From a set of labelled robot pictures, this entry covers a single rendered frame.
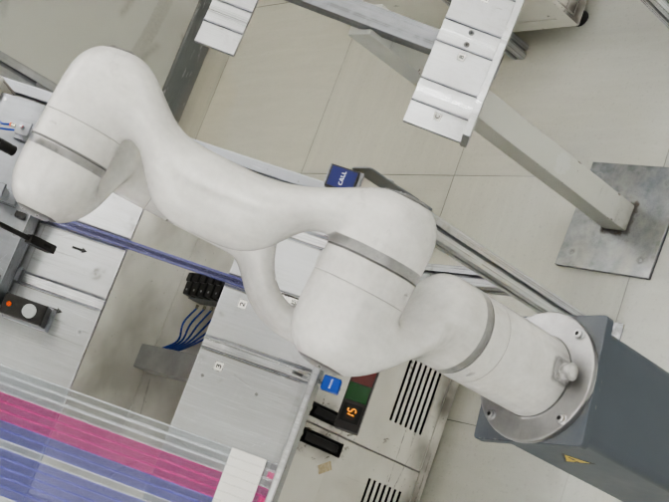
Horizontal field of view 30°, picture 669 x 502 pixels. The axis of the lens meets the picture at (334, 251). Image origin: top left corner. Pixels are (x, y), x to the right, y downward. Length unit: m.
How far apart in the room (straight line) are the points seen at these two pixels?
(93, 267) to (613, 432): 0.91
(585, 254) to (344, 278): 1.34
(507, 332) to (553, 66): 1.54
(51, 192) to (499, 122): 1.11
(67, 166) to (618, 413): 0.82
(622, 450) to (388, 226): 0.53
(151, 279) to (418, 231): 1.32
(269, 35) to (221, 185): 2.58
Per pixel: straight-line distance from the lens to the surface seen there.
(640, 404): 1.82
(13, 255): 2.12
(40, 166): 1.51
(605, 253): 2.71
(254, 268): 1.70
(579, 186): 2.57
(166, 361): 2.47
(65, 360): 2.12
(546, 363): 1.68
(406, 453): 2.66
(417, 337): 1.52
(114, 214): 2.16
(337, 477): 2.54
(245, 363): 2.06
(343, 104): 3.56
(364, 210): 1.46
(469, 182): 3.07
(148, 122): 1.50
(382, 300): 1.46
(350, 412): 2.05
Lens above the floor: 2.03
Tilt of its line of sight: 38 degrees down
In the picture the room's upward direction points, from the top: 59 degrees counter-clockwise
